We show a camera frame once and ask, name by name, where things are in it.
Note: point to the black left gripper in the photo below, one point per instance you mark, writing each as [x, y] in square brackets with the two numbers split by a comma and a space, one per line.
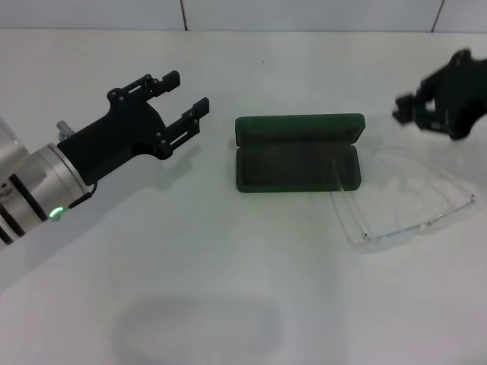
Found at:
[114, 138]

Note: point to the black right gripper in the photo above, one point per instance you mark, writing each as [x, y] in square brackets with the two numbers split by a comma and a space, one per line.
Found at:
[464, 95]

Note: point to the green glasses case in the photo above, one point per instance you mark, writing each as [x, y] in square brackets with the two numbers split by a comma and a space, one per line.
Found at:
[274, 171]

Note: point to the clear white glasses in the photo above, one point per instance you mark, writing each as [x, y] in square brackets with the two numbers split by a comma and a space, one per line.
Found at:
[384, 241]

